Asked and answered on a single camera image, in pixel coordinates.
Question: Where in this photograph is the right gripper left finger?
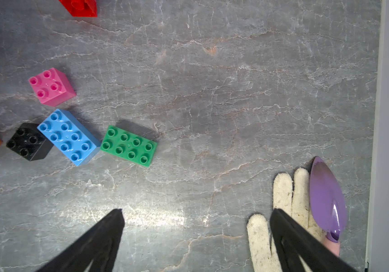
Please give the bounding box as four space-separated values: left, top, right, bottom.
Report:
38 209 125 272

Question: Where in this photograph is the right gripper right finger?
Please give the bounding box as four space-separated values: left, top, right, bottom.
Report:
270 209 355 272

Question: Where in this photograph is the green long lego brick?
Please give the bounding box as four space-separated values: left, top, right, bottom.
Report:
100 125 157 167

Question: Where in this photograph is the red lego brick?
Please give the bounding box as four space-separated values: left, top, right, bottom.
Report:
59 0 98 18

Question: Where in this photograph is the blue long lego brick lower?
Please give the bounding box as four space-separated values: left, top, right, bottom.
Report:
37 109 101 166

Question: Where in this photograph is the black lego brick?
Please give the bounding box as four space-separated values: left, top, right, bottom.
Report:
6 122 54 162

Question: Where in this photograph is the pink lego brick middle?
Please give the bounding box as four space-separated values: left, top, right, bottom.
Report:
28 68 76 107

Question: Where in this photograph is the purple pink brush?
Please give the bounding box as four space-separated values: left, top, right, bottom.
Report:
309 156 347 256

